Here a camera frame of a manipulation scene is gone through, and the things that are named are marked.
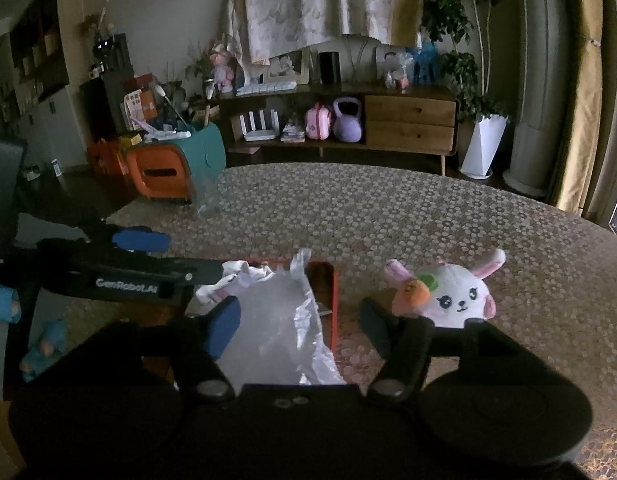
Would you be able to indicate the wooden sideboard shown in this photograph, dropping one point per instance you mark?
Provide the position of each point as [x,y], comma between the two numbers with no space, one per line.
[411,120]

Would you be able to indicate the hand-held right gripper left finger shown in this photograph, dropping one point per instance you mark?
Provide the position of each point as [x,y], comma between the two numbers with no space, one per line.
[223,327]

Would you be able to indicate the yellow box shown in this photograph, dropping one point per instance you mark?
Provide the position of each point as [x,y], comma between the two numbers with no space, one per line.
[128,139]

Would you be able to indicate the blue toy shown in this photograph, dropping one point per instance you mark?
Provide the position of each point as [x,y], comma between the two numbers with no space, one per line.
[426,62]

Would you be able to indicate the pink backpack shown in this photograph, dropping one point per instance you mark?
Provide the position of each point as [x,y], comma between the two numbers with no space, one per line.
[318,122]

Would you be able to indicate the pink wrapped toy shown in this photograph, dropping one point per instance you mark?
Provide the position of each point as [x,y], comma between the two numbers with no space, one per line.
[401,77]

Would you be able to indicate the purple kettlebell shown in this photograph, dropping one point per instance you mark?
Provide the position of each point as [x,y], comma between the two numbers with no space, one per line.
[347,127]

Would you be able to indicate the black speaker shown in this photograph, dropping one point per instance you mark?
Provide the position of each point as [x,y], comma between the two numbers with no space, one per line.
[329,67]

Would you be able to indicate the blue patterned clothing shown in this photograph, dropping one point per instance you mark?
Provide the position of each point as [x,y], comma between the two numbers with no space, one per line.
[43,350]

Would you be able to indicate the potted plant in white planter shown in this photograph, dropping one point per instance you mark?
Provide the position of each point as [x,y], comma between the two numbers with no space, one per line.
[481,145]

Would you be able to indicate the stack of small books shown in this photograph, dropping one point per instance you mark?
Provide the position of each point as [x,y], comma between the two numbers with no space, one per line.
[293,132]

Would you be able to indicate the white and pink bunny plush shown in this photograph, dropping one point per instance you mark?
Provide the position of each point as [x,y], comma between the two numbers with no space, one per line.
[458,297]

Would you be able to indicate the yellow curtain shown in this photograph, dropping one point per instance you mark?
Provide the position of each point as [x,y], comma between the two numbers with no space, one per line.
[588,110]

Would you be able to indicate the pink doll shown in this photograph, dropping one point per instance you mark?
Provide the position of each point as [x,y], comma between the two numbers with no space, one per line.
[222,72]

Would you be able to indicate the orange bag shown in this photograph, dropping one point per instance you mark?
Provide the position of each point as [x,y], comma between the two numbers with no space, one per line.
[103,157]

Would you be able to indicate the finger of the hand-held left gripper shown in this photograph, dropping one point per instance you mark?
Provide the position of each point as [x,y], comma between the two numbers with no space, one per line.
[198,270]
[138,240]

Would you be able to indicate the grey shell cushion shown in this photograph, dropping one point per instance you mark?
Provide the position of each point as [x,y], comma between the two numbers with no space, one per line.
[358,57]

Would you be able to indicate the white keyboard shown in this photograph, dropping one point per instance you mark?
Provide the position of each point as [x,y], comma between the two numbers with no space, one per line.
[266,87]

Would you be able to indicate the white router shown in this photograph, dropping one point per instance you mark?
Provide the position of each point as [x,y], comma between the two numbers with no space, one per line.
[256,132]

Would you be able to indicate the tan cloth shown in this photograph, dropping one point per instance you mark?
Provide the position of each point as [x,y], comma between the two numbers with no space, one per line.
[408,5]

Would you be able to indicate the red box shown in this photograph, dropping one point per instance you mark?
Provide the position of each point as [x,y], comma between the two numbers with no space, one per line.
[324,290]

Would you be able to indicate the white printed cloth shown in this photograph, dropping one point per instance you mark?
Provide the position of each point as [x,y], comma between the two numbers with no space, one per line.
[313,0]

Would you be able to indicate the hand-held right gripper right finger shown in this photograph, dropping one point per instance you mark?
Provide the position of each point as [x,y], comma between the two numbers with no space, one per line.
[381,325]

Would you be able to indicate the small white bottle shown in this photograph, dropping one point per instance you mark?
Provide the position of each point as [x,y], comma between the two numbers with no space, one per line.
[56,167]

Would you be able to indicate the small green plant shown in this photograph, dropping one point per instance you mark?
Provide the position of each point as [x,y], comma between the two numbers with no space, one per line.
[196,65]

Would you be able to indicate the teal storage bin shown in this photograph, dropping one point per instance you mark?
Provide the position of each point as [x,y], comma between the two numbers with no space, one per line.
[206,150]

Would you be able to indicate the orange printed box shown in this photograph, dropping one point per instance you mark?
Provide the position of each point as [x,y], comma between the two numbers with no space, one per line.
[138,107]

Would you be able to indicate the black tall appliance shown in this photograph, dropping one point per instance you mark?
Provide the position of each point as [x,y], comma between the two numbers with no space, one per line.
[113,70]

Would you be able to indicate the clear plastic bag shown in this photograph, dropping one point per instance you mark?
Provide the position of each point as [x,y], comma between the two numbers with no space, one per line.
[283,330]

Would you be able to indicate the light photo frame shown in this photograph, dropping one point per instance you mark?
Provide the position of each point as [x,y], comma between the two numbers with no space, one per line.
[283,66]

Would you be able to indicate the dark wall shelf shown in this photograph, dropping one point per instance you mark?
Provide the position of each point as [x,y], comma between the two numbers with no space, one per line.
[38,50]

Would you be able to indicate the grey tower air conditioner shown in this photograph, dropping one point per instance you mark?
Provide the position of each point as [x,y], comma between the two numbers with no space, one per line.
[543,85]

